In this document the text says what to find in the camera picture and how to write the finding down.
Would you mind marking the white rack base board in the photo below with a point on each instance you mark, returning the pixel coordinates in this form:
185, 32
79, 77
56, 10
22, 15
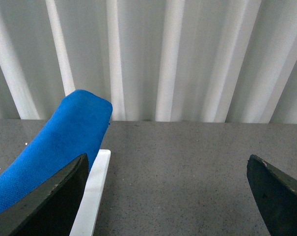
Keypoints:
85, 221

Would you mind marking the blue microfiber cloth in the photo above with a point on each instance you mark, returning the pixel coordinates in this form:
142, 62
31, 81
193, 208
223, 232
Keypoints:
76, 127

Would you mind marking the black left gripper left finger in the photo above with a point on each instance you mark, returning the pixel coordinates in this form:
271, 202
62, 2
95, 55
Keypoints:
51, 208

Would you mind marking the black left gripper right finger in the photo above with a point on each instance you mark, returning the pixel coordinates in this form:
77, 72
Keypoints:
275, 194

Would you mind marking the white pleated curtain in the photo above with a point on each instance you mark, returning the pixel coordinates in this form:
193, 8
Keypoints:
154, 60

